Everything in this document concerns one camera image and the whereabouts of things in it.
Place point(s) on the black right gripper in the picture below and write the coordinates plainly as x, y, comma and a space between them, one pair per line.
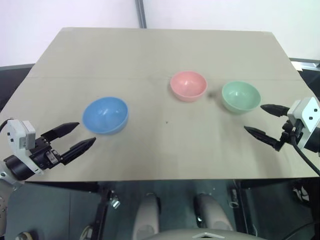
292, 132

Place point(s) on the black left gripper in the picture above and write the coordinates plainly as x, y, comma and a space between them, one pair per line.
42, 155

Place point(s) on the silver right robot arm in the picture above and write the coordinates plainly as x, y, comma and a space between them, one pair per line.
316, 140

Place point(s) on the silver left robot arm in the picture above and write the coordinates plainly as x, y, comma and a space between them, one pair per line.
17, 170

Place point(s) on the green plastic bowl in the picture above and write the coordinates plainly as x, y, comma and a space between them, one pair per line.
241, 96

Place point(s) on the blue plastic bowl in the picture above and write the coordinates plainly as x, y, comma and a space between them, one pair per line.
105, 116

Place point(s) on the pink-red plastic bowl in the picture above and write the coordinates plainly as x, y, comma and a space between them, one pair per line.
188, 85

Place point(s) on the grey right robot leg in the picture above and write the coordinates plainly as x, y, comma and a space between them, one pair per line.
212, 215

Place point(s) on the grey robot leg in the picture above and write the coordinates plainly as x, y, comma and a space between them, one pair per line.
146, 217
212, 215

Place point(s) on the grey left robot leg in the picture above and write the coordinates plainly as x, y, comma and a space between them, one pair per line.
146, 217

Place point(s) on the grey robot torso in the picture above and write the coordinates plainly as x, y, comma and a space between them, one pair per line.
195, 236

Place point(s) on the grey metal pole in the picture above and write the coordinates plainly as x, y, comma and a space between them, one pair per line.
141, 12

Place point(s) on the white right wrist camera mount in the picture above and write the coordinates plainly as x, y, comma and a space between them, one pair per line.
310, 110

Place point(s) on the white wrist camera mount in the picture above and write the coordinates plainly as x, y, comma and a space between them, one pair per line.
310, 110
20, 136

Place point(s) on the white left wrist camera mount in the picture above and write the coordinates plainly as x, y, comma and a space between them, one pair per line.
20, 136

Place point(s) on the black table leg frame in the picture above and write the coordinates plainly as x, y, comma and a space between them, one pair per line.
240, 207
103, 200

